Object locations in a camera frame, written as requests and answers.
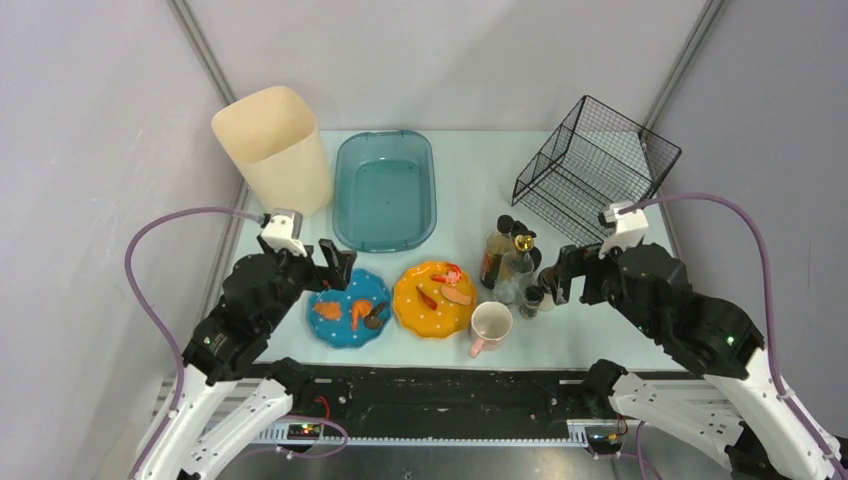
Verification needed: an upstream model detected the clear glass bottle gold stopper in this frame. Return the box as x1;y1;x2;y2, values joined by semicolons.
493;233;535;305

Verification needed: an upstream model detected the white granule shaker black lid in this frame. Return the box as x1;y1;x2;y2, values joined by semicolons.
529;247;542;272
511;220;537;238

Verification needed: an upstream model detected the dark sauce bottle red label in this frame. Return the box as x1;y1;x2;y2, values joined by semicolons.
480;214;515;290

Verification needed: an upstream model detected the black wire rack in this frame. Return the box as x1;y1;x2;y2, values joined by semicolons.
511;95;682;245

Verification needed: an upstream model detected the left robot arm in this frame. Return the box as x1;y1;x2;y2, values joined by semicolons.
129;239;357;479

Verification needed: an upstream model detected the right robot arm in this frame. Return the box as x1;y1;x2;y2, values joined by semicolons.
553;244;847;479

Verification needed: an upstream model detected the small pepper shaker black lid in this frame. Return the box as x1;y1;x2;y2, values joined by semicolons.
519;285;545;320

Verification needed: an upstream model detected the orange chicken drumstick toy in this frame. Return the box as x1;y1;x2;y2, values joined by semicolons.
351;299;374;332

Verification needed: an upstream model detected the orange shredded food piece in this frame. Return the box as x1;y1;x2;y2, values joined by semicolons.
312;302;344;321

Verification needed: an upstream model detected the blue polka dot plate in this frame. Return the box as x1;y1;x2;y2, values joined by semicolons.
306;268;392;349

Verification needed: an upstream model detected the teal transparent plastic tub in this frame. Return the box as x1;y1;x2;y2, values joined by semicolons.
332;130;437;253

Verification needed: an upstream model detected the pink ceramic mug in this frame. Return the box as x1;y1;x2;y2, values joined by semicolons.
468;301;514;359

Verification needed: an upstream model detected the red chili pepper toy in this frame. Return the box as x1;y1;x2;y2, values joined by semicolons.
416;286;439;311

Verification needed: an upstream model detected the red shrimp toy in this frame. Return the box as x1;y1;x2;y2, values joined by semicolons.
430;263;463;286

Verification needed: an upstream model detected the pink salmon slice toy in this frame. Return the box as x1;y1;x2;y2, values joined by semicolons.
440;284;473;306

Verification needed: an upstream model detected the orange polka dot plate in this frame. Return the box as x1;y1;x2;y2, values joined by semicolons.
392;261;478;339

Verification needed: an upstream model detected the cream plastic waste bin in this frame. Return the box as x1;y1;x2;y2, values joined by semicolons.
211;86;333;217

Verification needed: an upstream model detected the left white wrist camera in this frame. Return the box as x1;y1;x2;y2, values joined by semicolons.
258;209;307;257

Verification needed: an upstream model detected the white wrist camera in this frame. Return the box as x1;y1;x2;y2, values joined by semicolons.
258;209;307;257
598;201;649;259

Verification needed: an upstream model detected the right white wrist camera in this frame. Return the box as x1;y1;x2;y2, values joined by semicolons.
598;201;649;259

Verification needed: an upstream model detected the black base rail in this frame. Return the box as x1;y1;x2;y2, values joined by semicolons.
254;362;704;442

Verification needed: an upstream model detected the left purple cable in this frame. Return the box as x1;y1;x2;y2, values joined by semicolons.
124;206;266;480

